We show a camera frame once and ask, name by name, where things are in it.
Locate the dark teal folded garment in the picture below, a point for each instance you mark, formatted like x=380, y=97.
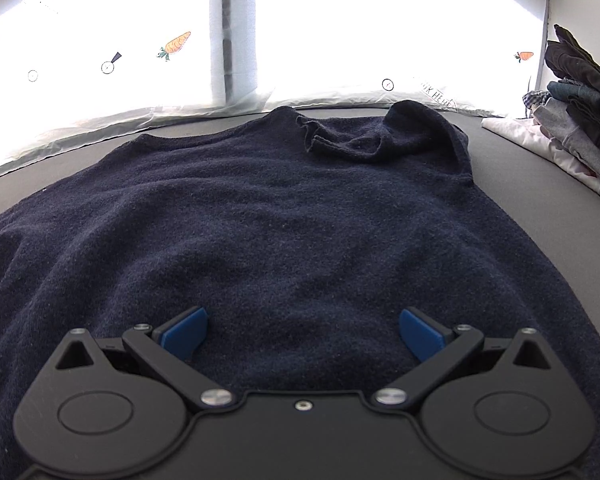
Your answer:
x=590, y=105

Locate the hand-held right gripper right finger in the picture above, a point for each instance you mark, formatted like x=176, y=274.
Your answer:
x=420, y=332

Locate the grey window pillar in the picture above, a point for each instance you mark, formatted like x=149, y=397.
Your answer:
x=235, y=35

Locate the dark brown folded garment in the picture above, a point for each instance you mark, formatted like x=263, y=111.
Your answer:
x=580, y=60

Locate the white printed plastic sheet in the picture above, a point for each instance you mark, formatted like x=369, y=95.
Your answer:
x=380, y=25
x=105, y=20

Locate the navy knit sweater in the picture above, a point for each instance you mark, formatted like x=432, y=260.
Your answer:
x=280, y=210

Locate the checkered folded garment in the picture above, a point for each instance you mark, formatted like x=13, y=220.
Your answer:
x=534, y=102

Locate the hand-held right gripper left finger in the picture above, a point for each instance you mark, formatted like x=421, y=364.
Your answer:
x=182, y=332

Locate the white folded cloth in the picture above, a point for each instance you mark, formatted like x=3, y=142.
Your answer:
x=525, y=135

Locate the grey folded garment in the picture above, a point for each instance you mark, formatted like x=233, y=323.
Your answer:
x=565, y=125

